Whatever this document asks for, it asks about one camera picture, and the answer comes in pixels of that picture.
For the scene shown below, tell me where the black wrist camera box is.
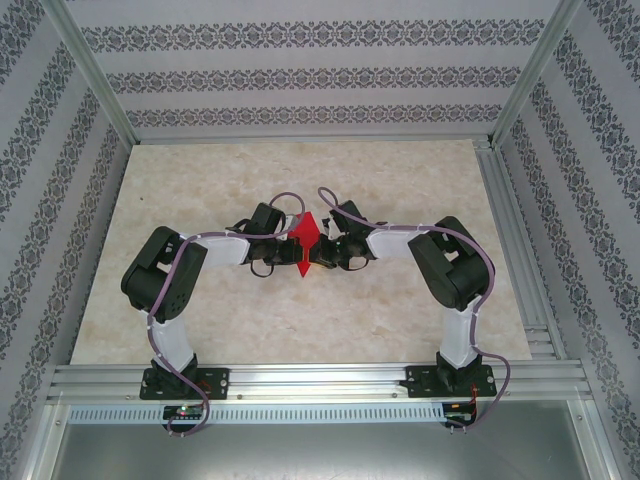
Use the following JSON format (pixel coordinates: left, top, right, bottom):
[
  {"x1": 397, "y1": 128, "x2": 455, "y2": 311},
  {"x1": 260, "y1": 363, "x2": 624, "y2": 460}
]
[
  {"x1": 248, "y1": 201, "x2": 287, "y2": 235},
  {"x1": 330, "y1": 199, "x2": 367, "y2": 234}
]

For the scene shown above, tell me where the grey metal sheet panel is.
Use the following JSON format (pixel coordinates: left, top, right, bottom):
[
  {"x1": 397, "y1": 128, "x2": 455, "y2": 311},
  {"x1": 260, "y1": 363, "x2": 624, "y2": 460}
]
[{"x1": 37, "y1": 422, "x2": 619, "y2": 480}]

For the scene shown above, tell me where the slotted grey cable duct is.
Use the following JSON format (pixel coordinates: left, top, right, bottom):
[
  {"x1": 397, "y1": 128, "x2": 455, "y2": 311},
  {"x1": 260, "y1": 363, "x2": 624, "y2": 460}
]
[{"x1": 67, "y1": 403, "x2": 447, "y2": 424}]

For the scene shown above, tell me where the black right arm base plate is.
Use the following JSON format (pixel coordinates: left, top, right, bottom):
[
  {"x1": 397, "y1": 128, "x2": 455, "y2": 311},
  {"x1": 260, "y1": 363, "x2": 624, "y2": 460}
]
[{"x1": 405, "y1": 364, "x2": 499, "y2": 400}]

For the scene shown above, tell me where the controller board with red wires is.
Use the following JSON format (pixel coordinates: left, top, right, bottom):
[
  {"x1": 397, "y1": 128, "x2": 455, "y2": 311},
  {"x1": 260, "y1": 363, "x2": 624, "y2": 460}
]
[{"x1": 442, "y1": 399, "x2": 480, "y2": 427}]

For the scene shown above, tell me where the long aluminium mounting rail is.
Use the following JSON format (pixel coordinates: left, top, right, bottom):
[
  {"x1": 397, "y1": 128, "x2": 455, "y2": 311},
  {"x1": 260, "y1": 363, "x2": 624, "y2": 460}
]
[{"x1": 47, "y1": 363, "x2": 592, "y2": 404}]

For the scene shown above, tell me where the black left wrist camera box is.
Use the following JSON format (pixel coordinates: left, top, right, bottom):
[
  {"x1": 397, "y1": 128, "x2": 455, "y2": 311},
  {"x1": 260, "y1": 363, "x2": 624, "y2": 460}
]
[{"x1": 248, "y1": 201, "x2": 287, "y2": 235}]

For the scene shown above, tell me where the aluminium frame post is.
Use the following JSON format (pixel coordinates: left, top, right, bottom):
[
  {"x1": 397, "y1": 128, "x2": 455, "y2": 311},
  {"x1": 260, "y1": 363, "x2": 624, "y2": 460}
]
[
  {"x1": 43, "y1": 0, "x2": 137, "y2": 147},
  {"x1": 487, "y1": 0, "x2": 585, "y2": 147}
]

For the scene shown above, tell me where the controller board with green light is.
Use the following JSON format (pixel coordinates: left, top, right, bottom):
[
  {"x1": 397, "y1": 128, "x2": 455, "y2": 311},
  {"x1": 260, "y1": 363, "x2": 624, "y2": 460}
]
[{"x1": 162, "y1": 404, "x2": 208, "y2": 427}]

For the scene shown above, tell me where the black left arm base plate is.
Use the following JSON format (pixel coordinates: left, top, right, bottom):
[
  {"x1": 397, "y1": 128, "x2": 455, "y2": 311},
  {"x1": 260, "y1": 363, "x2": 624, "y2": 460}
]
[{"x1": 141, "y1": 367, "x2": 231, "y2": 401}]

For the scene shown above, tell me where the aluminium side rail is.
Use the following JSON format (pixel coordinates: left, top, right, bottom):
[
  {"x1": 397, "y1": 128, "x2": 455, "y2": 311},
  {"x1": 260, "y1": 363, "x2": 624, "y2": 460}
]
[{"x1": 473, "y1": 138, "x2": 569, "y2": 362}]

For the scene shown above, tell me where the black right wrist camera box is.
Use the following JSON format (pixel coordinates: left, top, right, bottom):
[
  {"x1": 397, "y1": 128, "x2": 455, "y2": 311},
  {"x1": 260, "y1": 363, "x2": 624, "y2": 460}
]
[{"x1": 330, "y1": 199, "x2": 367, "y2": 234}]

